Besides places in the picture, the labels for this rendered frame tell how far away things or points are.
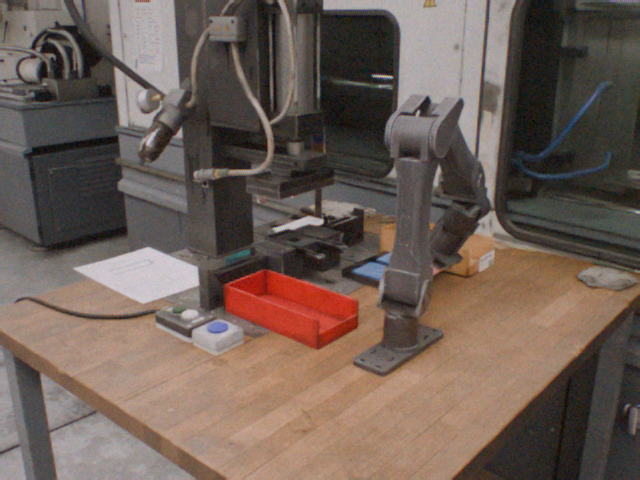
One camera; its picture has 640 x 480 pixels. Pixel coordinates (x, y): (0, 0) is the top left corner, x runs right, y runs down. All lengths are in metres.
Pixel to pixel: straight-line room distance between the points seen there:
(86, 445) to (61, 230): 2.23
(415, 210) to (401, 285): 0.14
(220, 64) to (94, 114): 3.10
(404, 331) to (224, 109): 0.67
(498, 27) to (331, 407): 1.12
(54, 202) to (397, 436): 3.75
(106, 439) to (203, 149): 1.37
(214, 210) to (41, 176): 2.93
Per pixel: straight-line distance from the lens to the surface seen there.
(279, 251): 1.44
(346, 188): 2.21
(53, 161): 4.49
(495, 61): 1.81
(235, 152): 1.56
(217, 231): 1.64
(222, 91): 1.53
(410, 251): 1.13
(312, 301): 1.34
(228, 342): 1.21
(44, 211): 4.52
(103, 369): 1.20
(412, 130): 1.09
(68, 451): 2.62
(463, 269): 1.55
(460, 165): 1.25
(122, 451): 2.56
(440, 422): 1.03
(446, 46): 1.95
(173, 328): 1.28
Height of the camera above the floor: 1.47
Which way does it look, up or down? 20 degrees down
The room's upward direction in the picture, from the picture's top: straight up
